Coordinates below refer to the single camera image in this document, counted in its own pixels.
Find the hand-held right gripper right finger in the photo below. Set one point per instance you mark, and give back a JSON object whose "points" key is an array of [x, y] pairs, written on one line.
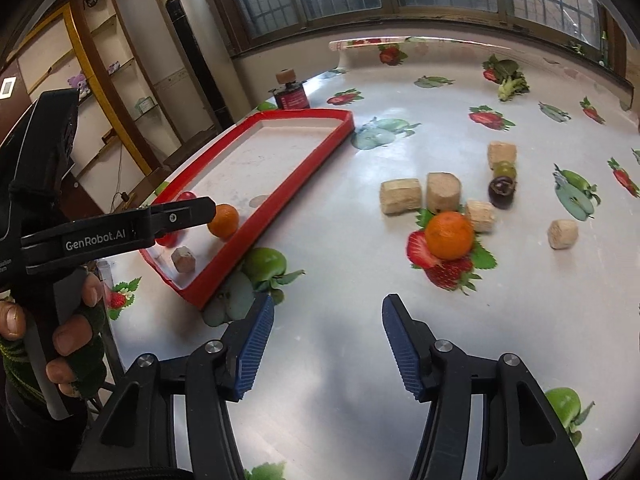
{"points": [[402, 345]]}

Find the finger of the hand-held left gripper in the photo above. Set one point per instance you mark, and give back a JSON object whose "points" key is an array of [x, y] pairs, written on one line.
{"points": [[185, 215]]}

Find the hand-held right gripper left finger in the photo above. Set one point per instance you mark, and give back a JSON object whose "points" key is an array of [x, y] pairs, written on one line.
{"points": [[255, 345]]}

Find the red tomato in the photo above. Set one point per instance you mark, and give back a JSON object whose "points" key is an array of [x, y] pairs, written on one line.
{"points": [[167, 239], [187, 194]]}

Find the small orange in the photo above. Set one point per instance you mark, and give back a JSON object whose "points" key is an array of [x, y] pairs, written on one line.
{"points": [[223, 221]]}

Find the cork piece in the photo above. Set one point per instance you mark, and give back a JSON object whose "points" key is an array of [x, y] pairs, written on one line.
{"points": [[480, 216], [562, 234], [443, 192], [501, 152], [400, 196], [182, 259]]}

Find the large orange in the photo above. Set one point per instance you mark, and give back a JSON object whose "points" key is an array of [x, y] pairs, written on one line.
{"points": [[449, 236]]}

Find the red rimmed white tray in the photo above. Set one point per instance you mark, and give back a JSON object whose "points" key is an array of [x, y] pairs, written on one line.
{"points": [[280, 135]]}

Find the dark purple plum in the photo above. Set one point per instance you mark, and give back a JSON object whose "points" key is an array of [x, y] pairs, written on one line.
{"points": [[502, 192]]}

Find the green grape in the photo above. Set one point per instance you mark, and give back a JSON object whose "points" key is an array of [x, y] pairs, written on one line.
{"points": [[505, 168]]}

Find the person's left forearm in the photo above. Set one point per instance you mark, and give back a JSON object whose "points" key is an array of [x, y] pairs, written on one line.
{"points": [[30, 425]]}

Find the person's left hand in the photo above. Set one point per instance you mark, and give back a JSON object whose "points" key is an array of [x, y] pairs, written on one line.
{"points": [[70, 337]]}

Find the small wooden box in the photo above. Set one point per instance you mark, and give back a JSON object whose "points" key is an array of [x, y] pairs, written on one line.
{"points": [[106, 136]]}

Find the purple plush toy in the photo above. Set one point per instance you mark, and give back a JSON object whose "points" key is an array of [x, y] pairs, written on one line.
{"points": [[77, 82]]}

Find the green box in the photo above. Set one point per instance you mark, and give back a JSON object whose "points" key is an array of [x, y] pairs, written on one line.
{"points": [[143, 105]]}

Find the yellow framed wooden shelf unit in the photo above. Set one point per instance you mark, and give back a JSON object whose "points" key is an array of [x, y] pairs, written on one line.
{"points": [[122, 66]]}

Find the fruit printed tablecloth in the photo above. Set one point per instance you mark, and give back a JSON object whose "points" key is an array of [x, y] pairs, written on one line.
{"points": [[350, 220]]}

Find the dark jar with cork lid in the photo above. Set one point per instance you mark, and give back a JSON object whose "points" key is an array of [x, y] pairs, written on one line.
{"points": [[290, 92]]}

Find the white tower air conditioner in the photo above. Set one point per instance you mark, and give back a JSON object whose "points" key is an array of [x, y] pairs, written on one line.
{"points": [[200, 50]]}

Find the green bottle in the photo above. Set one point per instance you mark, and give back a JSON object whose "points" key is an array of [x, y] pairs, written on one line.
{"points": [[604, 47]]}

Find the white wall panel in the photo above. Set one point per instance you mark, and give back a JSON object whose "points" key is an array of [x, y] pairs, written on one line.
{"points": [[7, 87]]}

